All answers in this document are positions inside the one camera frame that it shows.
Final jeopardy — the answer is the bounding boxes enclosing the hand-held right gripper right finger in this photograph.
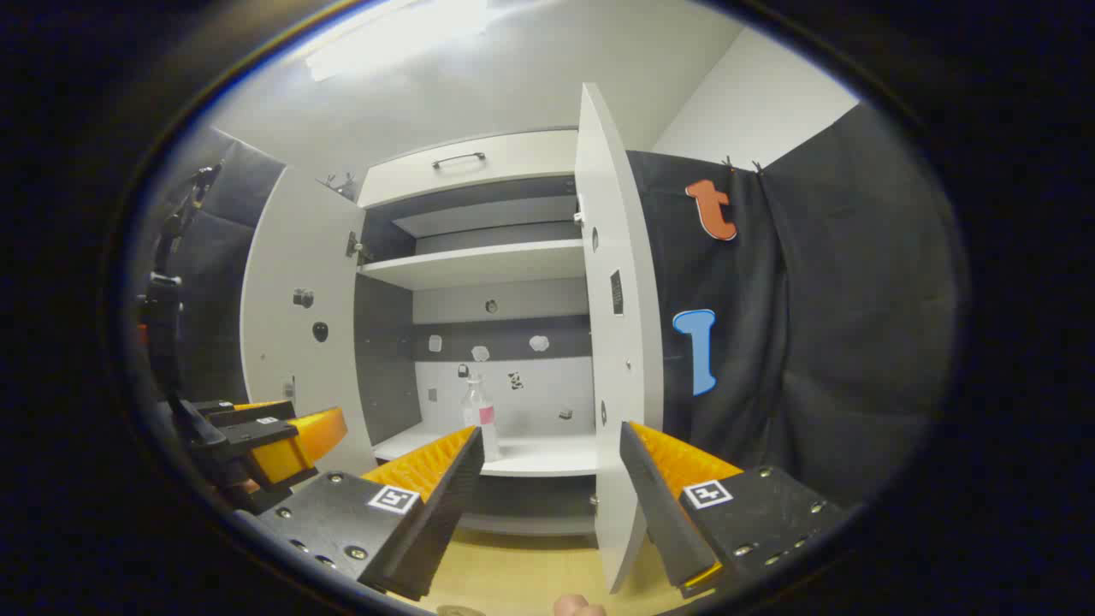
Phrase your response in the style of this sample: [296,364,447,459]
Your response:
[619,420,849,600]

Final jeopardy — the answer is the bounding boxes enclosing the white cabinet drawer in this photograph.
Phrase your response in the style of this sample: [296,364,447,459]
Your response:
[358,128,581,210]

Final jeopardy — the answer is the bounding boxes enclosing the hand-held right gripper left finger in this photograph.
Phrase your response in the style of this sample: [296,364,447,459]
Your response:
[255,425,487,602]

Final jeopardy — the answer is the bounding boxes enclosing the white cabinet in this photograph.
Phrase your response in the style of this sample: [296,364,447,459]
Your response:
[353,128,600,538]

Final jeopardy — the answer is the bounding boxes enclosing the clear plastic bottle pink label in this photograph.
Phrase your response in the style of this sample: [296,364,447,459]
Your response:
[462,374,502,464]

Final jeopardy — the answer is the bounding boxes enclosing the white cabinet door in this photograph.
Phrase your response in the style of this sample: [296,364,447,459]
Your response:
[240,167,377,477]
[573,83,666,594]

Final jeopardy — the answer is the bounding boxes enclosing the black backdrop cloth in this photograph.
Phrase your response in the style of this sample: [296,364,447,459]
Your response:
[128,103,961,511]

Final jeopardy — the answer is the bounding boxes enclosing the white cabinet shelf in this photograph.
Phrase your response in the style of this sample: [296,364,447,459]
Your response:
[359,239,586,291]

